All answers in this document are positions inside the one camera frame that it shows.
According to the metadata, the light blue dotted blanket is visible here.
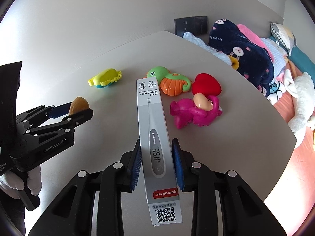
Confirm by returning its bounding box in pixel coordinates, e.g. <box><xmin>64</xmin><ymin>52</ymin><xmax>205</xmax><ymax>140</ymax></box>
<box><xmin>261</xmin><ymin>38</ymin><xmax>288</xmax><ymax>77</ymax></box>

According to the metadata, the white goose plush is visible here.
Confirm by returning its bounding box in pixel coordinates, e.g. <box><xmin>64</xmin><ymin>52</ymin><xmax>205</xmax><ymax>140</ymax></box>
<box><xmin>283</xmin><ymin>69</ymin><xmax>315</xmax><ymax>149</ymax></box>

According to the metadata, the green orange seahorse toy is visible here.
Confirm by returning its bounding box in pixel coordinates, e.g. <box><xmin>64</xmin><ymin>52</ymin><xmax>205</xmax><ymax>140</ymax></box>
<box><xmin>147</xmin><ymin>66</ymin><xmax>192</xmax><ymax>96</ymax></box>

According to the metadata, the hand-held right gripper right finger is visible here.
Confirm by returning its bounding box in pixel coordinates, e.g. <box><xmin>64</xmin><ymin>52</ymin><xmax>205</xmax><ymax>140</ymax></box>
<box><xmin>171</xmin><ymin>138</ymin><xmax>287</xmax><ymax>236</ymax></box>

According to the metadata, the yellow plastic fish toy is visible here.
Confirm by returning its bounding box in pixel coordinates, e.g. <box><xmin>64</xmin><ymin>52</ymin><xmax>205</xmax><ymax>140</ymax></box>
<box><xmin>88</xmin><ymin>68</ymin><xmax>122</xmax><ymax>89</ymax></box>

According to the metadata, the red heart toy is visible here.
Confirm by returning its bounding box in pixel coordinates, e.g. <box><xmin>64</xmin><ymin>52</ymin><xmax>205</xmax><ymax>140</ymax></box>
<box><xmin>191</xmin><ymin>73</ymin><xmax>222</xmax><ymax>96</ymax></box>

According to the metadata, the pink fleece blanket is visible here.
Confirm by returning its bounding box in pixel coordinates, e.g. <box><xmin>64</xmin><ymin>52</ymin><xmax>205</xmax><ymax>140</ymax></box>
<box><xmin>236</xmin><ymin>24</ymin><xmax>273</xmax><ymax>62</ymax></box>

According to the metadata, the person's left forearm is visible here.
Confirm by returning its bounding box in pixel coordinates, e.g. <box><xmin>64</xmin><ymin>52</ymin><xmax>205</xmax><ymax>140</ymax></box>
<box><xmin>0</xmin><ymin>189</ymin><xmax>26</xmax><ymax>236</ymax></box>

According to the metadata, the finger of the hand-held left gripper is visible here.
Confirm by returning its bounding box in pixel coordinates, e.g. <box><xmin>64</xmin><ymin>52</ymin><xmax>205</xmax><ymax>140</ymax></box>
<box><xmin>23</xmin><ymin>108</ymin><xmax>94</xmax><ymax>138</ymax></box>
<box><xmin>16</xmin><ymin>101</ymin><xmax>74</xmax><ymax>128</ymax></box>

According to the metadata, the black wall switch panel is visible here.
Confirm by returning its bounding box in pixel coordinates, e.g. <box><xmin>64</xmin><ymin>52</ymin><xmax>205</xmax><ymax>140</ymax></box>
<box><xmin>174</xmin><ymin>15</ymin><xmax>208</xmax><ymax>36</ymax></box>

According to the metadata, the pink bear toy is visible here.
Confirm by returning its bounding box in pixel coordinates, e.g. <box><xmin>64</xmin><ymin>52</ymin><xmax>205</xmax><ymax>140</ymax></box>
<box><xmin>170</xmin><ymin>93</ymin><xmax>223</xmax><ymax>129</ymax></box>

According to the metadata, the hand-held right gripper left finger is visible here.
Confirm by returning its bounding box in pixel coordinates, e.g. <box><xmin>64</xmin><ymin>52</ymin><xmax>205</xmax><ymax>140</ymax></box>
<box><xmin>28</xmin><ymin>138</ymin><xmax>143</xmax><ymax>236</ymax></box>

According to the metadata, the teal bolster cushion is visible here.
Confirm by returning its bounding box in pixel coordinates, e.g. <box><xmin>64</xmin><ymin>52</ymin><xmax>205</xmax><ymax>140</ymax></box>
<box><xmin>268</xmin><ymin>36</ymin><xmax>315</xmax><ymax>75</ymax></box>

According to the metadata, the light blue baby cloth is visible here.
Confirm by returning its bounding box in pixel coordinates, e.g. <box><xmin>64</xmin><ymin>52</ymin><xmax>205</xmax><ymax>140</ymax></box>
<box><xmin>183</xmin><ymin>31</ymin><xmax>232</xmax><ymax>65</ymax></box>

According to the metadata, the yellow plush toy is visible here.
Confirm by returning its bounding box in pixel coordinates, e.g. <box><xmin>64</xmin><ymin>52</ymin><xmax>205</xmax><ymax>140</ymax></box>
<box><xmin>228</xmin><ymin>55</ymin><xmax>240</xmax><ymax>70</ymax></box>

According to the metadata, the checked patchwork pillow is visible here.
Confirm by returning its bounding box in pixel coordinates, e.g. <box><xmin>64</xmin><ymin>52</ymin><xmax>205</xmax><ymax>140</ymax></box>
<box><xmin>270</xmin><ymin>22</ymin><xmax>297</xmax><ymax>56</ymax></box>

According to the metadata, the bed with pink sheet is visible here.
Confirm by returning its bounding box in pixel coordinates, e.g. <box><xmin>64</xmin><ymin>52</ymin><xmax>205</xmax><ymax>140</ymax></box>
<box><xmin>264</xmin><ymin>61</ymin><xmax>315</xmax><ymax>236</ymax></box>

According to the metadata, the brown round toy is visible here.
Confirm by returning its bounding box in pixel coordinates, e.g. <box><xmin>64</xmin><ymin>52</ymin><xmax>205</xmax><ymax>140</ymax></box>
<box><xmin>69</xmin><ymin>97</ymin><xmax>89</xmax><ymax>115</ymax></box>

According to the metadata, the navy printed blanket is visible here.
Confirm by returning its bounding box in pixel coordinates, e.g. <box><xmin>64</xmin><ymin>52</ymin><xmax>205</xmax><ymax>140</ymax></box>
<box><xmin>208</xmin><ymin>19</ymin><xmax>275</xmax><ymax>91</ymax></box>

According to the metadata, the grey thermometer box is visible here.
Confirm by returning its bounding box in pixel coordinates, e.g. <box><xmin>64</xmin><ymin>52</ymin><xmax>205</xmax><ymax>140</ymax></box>
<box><xmin>136</xmin><ymin>77</ymin><xmax>183</xmax><ymax>227</ymax></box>

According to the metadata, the person's left hand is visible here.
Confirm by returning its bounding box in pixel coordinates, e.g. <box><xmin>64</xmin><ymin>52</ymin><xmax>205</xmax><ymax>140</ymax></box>
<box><xmin>0</xmin><ymin>165</ymin><xmax>42</xmax><ymax>199</ymax></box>

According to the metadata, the white cartoon printed blanket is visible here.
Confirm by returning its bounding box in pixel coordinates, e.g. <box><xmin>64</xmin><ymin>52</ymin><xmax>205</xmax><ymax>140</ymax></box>
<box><xmin>267</xmin><ymin>75</ymin><xmax>287</xmax><ymax>104</ymax></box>

